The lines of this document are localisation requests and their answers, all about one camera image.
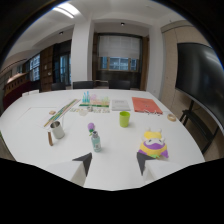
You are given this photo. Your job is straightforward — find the green plastic cup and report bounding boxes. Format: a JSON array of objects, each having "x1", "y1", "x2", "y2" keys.
[{"x1": 119, "y1": 111, "x2": 131, "y2": 129}]

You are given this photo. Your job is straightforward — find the yellow purple plush toy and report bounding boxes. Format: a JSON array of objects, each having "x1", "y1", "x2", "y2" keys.
[{"x1": 137, "y1": 127, "x2": 170, "y2": 160}]

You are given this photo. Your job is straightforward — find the small teal bottle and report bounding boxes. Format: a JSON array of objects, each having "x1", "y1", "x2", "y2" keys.
[{"x1": 90, "y1": 130, "x2": 103, "y2": 153}]

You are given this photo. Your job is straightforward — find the purple small toy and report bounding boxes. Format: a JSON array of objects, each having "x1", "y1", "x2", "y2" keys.
[{"x1": 87, "y1": 122, "x2": 96, "y2": 136}]

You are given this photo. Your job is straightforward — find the roll of tape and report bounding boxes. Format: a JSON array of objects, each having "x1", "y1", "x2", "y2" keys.
[{"x1": 166, "y1": 113, "x2": 177, "y2": 123}]

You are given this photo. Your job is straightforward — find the white scissors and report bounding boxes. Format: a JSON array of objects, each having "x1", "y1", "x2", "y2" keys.
[{"x1": 143, "y1": 108, "x2": 164, "y2": 117}]

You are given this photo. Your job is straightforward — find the long colourful striped board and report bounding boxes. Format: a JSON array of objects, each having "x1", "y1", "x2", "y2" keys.
[{"x1": 43, "y1": 98, "x2": 81, "y2": 128}]

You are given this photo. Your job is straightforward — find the black display stand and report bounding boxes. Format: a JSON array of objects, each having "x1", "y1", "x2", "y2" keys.
[{"x1": 179, "y1": 99, "x2": 221, "y2": 155}]

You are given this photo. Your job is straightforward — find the orange red folder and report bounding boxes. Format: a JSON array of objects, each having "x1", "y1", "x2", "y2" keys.
[{"x1": 131, "y1": 96, "x2": 164, "y2": 115}]

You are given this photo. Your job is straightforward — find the colourful toy bottle set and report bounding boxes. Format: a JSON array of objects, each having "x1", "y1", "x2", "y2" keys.
[{"x1": 78, "y1": 90, "x2": 111, "y2": 109}]

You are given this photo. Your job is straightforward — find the white booklet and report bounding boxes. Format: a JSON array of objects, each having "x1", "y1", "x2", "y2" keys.
[{"x1": 110, "y1": 99, "x2": 132, "y2": 112}]

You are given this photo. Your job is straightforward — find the black office chair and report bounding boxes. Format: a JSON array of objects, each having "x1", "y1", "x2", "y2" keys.
[
  {"x1": 72, "y1": 80, "x2": 95, "y2": 90},
  {"x1": 50, "y1": 81, "x2": 67, "y2": 92},
  {"x1": 107, "y1": 78, "x2": 131, "y2": 91}
]

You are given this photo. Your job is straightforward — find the large black display screen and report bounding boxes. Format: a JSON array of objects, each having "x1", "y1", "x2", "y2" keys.
[{"x1": 175, "y1": 42, "x2": 224, "y2": 134}]

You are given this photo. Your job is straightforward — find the white window blind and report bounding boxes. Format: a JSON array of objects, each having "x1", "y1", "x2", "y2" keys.
[{"x1": 97, "y1": 34, "x2": 142, "y2": 61}]

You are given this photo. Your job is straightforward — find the ceiling light panel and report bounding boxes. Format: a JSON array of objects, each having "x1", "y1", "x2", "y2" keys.
[{"x1": 52, "y1": 1, "x2": 82, "y2": 20}]

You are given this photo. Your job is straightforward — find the metal mug wooden handle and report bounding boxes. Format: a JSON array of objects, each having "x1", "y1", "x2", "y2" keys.
[{"x1": 47, "y1": 120, "x2": 66, "y2": 147}]

